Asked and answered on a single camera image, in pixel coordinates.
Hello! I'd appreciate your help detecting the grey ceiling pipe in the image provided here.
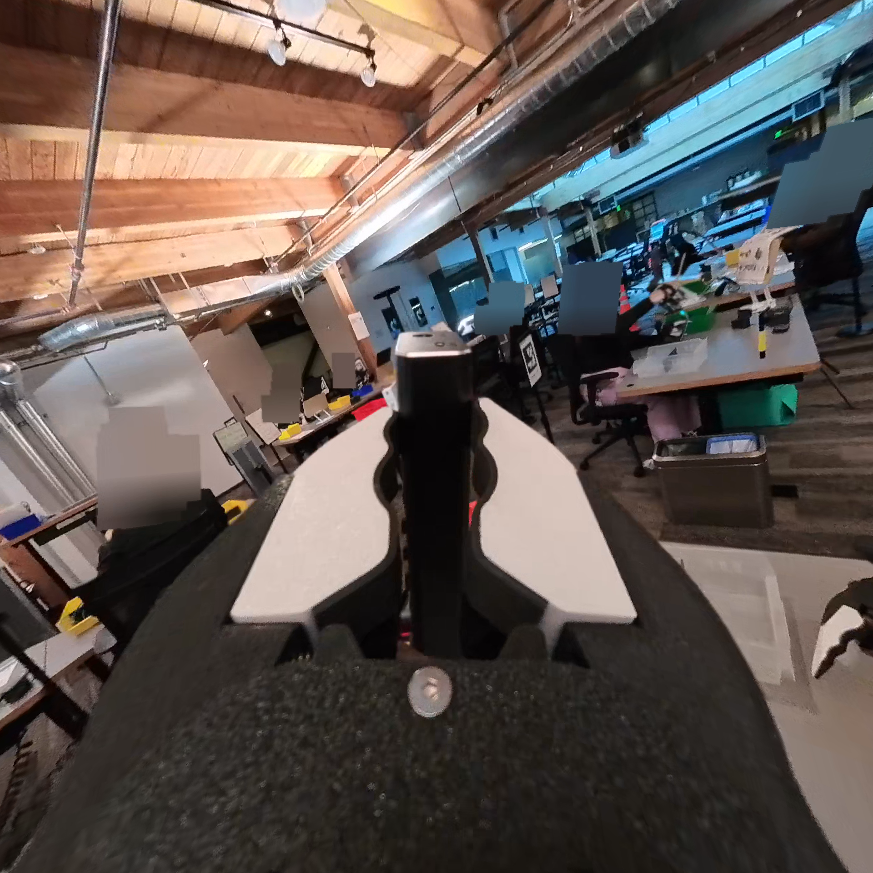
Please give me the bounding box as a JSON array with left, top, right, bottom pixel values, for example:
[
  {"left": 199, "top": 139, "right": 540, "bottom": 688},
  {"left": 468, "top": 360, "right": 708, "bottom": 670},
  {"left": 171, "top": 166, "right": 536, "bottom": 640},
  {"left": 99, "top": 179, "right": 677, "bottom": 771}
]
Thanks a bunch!
[{"left": 65, "top": 0, "right": 125, "bottom": 309}]

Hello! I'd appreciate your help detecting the green tray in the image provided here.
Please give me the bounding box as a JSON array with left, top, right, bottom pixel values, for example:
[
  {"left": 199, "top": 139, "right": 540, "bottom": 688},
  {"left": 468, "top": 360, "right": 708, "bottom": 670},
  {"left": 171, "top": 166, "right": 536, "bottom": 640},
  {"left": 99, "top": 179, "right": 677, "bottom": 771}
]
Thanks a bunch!
[{"left": 672, "top": 300, "right": 718, "bottom": 336}]

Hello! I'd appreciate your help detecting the black disc pole stand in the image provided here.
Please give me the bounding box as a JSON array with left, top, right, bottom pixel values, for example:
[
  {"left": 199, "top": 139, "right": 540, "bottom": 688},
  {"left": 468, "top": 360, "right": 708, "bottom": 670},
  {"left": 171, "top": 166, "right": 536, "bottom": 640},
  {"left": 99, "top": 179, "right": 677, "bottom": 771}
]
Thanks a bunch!
[{"left": 375, "top": 285, "right": 406, "bottom": 338}]

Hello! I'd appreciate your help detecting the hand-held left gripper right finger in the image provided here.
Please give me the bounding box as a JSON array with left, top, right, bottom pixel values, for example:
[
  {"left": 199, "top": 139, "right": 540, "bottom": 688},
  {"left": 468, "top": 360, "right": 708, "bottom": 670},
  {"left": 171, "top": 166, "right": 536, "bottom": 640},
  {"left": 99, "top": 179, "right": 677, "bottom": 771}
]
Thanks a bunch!
[{"left": 471, "top": 397, "right": 638, "bottom": 647}]

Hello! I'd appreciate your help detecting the silver spiral air duct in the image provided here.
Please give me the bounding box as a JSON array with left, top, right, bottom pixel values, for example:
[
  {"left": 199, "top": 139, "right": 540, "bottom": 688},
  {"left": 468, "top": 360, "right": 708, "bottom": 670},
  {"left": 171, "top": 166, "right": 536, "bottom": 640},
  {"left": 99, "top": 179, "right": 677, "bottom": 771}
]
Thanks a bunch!
[{"left": 37, "top": 0, "right": 690, "bottom": 352}]

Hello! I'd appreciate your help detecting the grey work table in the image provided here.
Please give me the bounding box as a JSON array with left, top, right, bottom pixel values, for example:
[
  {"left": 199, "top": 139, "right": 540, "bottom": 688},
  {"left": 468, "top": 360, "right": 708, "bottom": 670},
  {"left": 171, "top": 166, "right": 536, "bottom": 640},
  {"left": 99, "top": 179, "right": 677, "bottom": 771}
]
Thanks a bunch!
[{"left": 614, "top": 293, "right": 824, "bottom": 437}]

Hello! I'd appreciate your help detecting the pink cloth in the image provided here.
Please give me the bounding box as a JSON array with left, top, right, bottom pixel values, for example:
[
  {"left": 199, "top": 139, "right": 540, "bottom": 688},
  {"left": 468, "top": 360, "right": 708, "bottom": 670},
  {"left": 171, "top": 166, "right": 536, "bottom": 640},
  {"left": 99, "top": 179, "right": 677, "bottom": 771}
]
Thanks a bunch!
[{"left": 600, "top": 367, "right": 705, "bottom": 444}]

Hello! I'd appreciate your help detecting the clear plastic container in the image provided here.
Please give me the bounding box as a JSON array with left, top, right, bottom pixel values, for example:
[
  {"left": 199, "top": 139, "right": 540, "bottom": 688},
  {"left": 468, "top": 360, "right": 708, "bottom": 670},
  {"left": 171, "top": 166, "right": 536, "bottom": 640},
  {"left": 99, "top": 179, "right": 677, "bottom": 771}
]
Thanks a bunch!
[{"left": 631, "top": 337, "right": 710, "bottom": 377}]

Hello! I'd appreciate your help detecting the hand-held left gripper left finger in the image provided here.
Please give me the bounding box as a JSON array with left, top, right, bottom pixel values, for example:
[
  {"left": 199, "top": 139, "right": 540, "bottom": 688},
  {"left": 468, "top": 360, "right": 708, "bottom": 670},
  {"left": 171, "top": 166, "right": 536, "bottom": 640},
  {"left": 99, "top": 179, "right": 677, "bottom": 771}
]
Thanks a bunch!
[{"left": 229, "top": 411, "right": 403, "bottom": 626}]

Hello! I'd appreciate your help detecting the green storage bin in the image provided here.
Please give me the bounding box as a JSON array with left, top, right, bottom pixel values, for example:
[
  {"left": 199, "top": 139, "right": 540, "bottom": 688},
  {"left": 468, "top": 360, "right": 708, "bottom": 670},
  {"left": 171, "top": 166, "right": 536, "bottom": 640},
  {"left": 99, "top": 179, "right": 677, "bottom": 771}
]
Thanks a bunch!
[{"left": 715, "top": 382, "right": 800, "bottom": 431}]

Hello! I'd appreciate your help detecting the black track light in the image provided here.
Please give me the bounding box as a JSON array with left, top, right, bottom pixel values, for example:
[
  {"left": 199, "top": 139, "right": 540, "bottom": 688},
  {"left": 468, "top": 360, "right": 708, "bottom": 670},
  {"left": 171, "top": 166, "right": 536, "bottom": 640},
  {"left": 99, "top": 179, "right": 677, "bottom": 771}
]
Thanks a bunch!
[{"left": 184, "top": 0, "right": 379, "bottom": 90}]

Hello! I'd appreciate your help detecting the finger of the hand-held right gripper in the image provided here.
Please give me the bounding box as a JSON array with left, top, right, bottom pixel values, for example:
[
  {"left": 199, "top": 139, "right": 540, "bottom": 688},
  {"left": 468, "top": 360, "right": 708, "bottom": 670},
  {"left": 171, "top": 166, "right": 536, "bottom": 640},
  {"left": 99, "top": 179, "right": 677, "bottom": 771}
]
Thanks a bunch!
[{"left": 812, "top": 592, "right": 870, "bottom": 680}]

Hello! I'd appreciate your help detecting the steel trash bin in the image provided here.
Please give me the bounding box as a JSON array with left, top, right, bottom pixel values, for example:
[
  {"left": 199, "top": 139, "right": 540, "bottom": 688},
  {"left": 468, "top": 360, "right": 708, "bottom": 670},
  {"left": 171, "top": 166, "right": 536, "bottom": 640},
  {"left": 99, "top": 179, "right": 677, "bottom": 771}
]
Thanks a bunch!
[{"left": 651, "top": 433, "right": 776, "bottom": 531}]

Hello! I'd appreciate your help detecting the black rectangular usb hub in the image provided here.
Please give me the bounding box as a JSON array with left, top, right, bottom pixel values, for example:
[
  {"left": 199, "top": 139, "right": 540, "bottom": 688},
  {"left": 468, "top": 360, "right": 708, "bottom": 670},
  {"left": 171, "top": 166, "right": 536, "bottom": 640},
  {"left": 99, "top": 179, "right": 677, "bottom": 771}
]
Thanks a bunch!
[{"left": 393, "top": 332, "right": 477, "bottom": 659}]

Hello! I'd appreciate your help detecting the black office chair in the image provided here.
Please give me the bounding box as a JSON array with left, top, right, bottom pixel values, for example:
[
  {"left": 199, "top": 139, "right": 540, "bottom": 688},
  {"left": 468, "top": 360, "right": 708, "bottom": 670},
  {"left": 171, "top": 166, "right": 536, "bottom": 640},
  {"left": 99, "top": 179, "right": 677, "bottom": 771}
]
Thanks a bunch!
[
  {"left": 569, "top": 367, "right": 653, "bottom": 480},
  {"left": 784, "top": 205, "right": 873, "bottom": 338}
]

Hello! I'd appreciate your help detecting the black framed marker sign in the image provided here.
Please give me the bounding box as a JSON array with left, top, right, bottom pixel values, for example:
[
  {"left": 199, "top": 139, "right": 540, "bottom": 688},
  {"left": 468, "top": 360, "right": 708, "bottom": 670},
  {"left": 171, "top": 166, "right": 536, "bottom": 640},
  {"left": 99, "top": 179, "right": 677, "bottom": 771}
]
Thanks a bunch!
[{"left": 517, "top": 332, "right": 548, "bottom": 390}]

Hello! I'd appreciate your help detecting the yellow storage bin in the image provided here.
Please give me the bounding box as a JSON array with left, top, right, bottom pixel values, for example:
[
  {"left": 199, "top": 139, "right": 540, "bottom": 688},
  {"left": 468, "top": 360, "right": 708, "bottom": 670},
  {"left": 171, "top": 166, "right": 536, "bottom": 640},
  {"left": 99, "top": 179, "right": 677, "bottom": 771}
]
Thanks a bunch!
[{"left": 56, "top": 595, "right": 105, "bottom": 637}]

